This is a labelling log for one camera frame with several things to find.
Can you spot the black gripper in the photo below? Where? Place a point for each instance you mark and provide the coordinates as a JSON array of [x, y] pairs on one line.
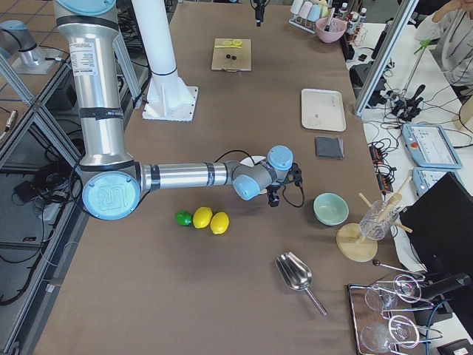
[[273, 192]]

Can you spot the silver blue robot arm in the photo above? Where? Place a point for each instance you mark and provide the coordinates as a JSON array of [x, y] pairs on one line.
[[113, 181]]

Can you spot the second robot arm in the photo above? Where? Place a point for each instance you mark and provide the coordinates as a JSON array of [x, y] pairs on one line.
[[16, 39]]

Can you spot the cream rectangular tray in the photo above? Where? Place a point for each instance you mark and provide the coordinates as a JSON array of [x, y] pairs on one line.
[[322, 109]]

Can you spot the round cream plate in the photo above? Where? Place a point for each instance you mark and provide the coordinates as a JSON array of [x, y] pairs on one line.
[[252, 160]]

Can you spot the light green bowl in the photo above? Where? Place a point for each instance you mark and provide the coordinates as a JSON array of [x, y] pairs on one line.
[[330, 209]]

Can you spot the lower yellow lemon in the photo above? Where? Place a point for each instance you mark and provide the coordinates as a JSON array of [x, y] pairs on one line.
[[219, 223]]

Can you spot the yellow lemon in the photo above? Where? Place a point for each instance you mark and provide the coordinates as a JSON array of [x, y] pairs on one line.
[[219, 223], [202, 217]]

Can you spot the upper yellow lemon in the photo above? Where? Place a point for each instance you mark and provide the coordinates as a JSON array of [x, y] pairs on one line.
[[202, 217]]

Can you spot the grey folded cloth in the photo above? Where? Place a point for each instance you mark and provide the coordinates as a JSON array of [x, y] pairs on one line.
[[329, 147]]

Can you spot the metal scoop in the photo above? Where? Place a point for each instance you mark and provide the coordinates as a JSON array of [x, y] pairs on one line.
[[298, 276]]

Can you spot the wooden cup stand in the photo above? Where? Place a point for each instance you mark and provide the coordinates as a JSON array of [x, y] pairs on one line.
[[361, 249]]

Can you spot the green lime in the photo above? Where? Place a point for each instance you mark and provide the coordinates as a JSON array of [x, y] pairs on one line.
[[183, 218]]

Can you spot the clear textured glass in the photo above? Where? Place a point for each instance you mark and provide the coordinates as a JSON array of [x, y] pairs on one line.
[[378, 220]]

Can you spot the wooden cutting board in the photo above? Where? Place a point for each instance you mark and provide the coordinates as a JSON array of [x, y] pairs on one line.
[[243, 63]]

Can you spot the lower teach pendant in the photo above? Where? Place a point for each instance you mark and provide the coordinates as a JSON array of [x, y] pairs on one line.
[[424, 178]]

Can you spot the teach pendant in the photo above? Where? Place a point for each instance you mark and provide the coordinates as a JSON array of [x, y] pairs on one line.
[[424, 178], [430, 147]]

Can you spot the upper wine glass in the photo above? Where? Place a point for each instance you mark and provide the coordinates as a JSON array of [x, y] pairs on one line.
[[384, 295]]

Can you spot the wine glass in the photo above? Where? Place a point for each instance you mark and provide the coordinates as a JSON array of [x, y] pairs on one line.
[[395, 336], [384, 295]]

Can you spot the yellow-green plastic knife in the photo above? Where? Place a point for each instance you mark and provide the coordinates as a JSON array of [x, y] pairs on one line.
[[220, 46]]

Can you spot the upper teach pendant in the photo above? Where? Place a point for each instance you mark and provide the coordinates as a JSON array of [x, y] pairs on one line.
[[430, 147]]

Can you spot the black monitor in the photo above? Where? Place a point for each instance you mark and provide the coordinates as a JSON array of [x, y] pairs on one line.
[[441, 223]]

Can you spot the lower wine glass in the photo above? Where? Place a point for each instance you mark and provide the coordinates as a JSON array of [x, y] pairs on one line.
[[395, 336]]

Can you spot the white cup rack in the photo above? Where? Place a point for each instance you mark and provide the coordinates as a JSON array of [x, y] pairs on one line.
[[304, 24]]

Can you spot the pink bowl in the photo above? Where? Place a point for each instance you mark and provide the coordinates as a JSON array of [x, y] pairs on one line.
[[336, 31]]

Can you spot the pink cup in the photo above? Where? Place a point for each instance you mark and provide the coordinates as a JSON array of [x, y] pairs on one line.
[[305, 9]]

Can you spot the seated person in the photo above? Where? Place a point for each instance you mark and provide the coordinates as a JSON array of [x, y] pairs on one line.
[[451, 27]]

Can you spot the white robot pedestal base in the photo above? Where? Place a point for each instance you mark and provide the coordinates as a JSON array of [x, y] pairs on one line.
[[168, 97]]

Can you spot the wire glass rack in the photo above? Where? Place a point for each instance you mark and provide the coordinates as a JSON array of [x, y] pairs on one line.
[[362, 315]]

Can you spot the black overhead camera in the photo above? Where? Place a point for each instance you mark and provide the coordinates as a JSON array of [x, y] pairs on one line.
[[259, 10]]

